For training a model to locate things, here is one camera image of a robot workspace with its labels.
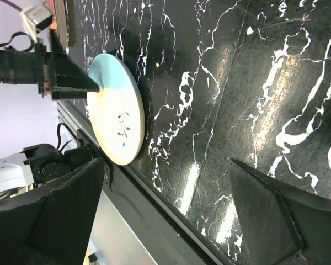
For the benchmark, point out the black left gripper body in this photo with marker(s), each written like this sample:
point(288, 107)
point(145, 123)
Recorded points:
point(26, 67)

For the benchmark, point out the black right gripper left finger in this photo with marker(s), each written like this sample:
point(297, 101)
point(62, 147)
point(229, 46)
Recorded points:
point(52, 224)

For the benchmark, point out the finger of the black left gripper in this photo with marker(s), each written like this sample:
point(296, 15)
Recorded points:
point(67, 80)

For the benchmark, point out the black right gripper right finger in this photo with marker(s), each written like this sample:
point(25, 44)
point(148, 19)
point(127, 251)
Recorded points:
point(281, 224)

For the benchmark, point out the cream plate with sprig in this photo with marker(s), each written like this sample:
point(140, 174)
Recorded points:
point(116, 112)

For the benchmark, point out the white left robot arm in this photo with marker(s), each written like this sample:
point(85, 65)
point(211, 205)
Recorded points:
point(38, 164)

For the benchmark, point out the dark cover paperback book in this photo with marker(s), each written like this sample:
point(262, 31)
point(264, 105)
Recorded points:
point(65, 18)

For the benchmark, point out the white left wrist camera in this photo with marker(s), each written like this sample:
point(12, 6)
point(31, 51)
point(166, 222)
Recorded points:
point(36, 19)

